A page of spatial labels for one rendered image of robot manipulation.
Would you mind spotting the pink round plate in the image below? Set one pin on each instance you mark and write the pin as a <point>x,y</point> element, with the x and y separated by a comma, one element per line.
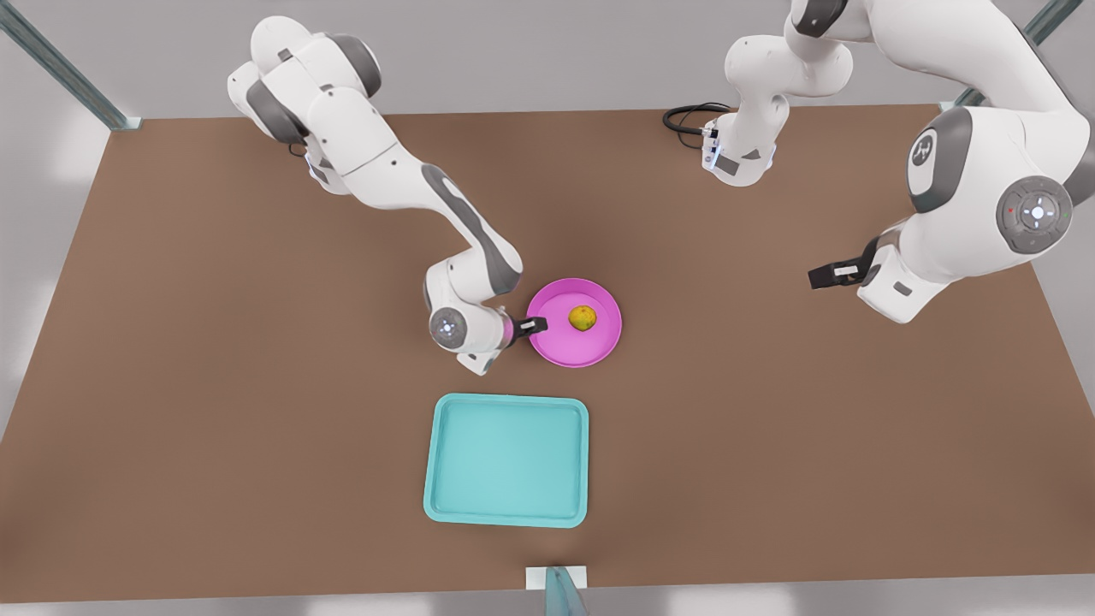
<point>574,322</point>

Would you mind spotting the orange fruit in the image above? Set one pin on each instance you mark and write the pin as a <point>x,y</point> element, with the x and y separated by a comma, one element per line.
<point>583,318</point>

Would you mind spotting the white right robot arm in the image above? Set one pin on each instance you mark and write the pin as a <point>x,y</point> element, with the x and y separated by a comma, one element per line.
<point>385,167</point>

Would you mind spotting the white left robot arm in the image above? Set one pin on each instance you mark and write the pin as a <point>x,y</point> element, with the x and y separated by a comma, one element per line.
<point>984,154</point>

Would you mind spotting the teal rectangular tray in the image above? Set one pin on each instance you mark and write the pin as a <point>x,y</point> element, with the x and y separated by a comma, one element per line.
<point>506,460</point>

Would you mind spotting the silver frame post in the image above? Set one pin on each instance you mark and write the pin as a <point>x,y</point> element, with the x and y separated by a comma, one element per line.
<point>560,590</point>
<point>1018,43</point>
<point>60,64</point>

